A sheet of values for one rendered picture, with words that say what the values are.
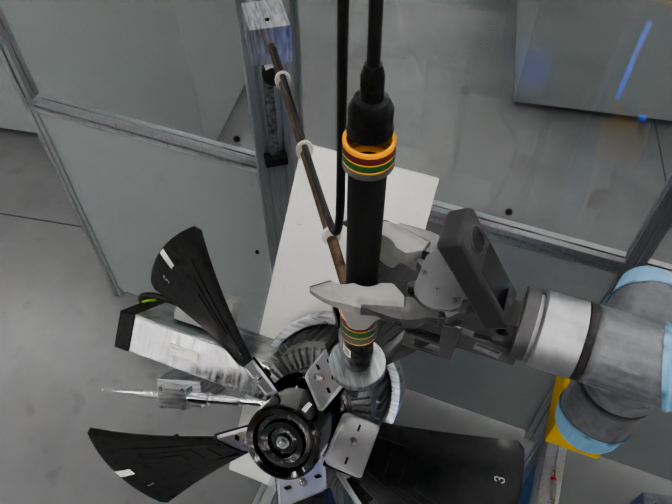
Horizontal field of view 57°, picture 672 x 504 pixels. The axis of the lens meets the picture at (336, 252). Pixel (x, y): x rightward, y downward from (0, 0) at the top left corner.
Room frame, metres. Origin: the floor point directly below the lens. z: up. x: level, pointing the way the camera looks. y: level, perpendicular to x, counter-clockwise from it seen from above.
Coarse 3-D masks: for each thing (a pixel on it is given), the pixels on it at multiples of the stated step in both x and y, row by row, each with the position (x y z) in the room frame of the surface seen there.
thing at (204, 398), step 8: (120, 392) 0.53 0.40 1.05; (128, 392) 0.53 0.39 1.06; (136, 392) 0.53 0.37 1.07; (144, 392) 0.52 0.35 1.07; (152, 392) 0.52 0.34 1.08; (192, 392) 0.51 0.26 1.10; (200, 392) 0.51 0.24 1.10; (208, 392) 0.51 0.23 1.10; (192, 400) 0.50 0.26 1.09; (200, 400) 0.50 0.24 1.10; (208, 400) 0.50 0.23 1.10; (216, 400) 0.49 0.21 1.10; (224, 400) 0.49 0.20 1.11; (232, 400) 0.49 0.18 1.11; (240, 400) 0.49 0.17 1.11; (248, 400) 0.49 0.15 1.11; (256, 400) 0.49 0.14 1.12; (264, 400) 0.49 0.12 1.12
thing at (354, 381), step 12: (336, 312) 0.41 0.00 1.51; (336, 348) 0.40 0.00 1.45; (336, 360) 0.38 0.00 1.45; (372, 360) 0.38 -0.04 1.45; (384, 360) 0.38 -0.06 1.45; (336, 372) 0.36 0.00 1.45; (348, 372) 0.36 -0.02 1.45; (360, 372) 0.36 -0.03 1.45; (372, 372) 0.36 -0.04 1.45; (348, 384) 0.35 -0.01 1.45; (360, 384) 0.35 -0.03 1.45; (372, 384) 0.35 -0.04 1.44
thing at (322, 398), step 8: (320, 360) 0.49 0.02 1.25; (328, 360) 0.48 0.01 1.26; (312, 368) 0.49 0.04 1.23; (320, 368) 0.48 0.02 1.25; (328, 368) 0.47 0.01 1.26; (312, 376) 0.47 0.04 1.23; (328, 376) 0.46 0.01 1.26; (312, 384) 0.46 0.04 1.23; (320, 384) 0.45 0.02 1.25; (328, 384) 0.44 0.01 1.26; (336, 384) 0.44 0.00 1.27; (312, 392) 0.44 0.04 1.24; (320, 392) 0.44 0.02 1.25; (336, 392) 0.42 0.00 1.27; (320, 400) 0.42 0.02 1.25; (328, 400) 0.42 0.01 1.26; (320, 408) 0.41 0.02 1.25
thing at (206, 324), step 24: (192, 240) 0.60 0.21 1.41; (192, 264) 0.59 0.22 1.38; (168, 288) 0.62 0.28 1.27; (192, 288) 0.57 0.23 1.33; (216, 288) 0.55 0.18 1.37; (192, 312) 0.58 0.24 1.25; (216, 312) 0.53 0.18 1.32; (216, 336) 0.54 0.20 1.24; (240, 336) 0.50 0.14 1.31; (240, 360) 0.50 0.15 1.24
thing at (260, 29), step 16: (256, 0) 1.02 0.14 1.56; (272, 0) 1.03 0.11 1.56; (256, 16) 0.97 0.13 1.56; (272, 16) 0.97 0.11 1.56; (256, 32) 0.93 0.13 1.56; (272, 32) 0.94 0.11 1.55; (288, 32) 0.95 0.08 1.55; (256, 48) 0.93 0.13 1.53; (288, 48) 0.95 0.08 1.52; (256, 64) 0.93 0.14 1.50
